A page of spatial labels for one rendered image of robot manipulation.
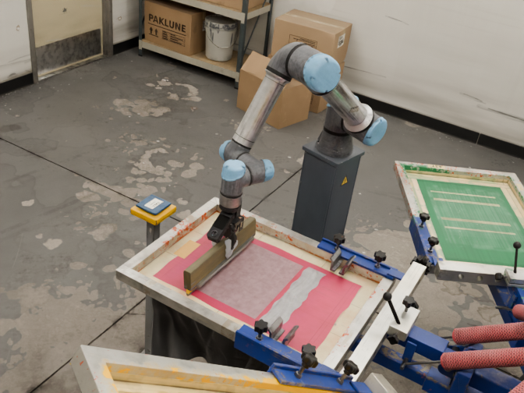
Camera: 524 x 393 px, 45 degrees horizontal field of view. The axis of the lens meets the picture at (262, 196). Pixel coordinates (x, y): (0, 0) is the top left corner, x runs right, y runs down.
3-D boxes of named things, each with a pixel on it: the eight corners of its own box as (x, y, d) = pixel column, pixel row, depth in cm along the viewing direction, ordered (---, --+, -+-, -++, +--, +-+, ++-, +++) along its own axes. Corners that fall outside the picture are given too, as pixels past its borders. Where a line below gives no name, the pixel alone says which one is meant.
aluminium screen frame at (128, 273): (115, 278, 211) (115, 270, 209) (214, 204, 255) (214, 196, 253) (323, 389, 181) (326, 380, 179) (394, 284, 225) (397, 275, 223)
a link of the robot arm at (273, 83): (275, 27, 210) (209, 154, 221) (296, 38, 203) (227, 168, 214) (296, 40, 219) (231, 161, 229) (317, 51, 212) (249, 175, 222)
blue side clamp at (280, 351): (233, 347, 192) (235, 331, 189) (242, 338, 196) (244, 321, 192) (320, 394, 181) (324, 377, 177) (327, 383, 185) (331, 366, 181)
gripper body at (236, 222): (243, 231, 220) (246, 201, 214) (230, 242, 214) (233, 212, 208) (224, 222, 223) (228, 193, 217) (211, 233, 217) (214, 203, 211)
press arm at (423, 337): (386, 338, 196) (389, 327, 193) (392, 327, 200) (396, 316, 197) (439, 364, 189) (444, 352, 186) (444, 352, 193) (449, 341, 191)
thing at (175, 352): (151, 368, 235) (154, 281, 212) (157, 362, 237) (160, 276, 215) (256, 429, 217) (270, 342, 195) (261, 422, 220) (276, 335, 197)
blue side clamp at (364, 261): (314, 258, 234) (317, 243, 231) (320, 252, 238) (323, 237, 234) (389, 292, 223) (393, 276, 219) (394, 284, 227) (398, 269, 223)
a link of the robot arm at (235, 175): (253, 166, 204) (231, 171, 199) (249, 195, 210) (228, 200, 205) (238, 155, 209) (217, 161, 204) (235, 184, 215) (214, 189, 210)
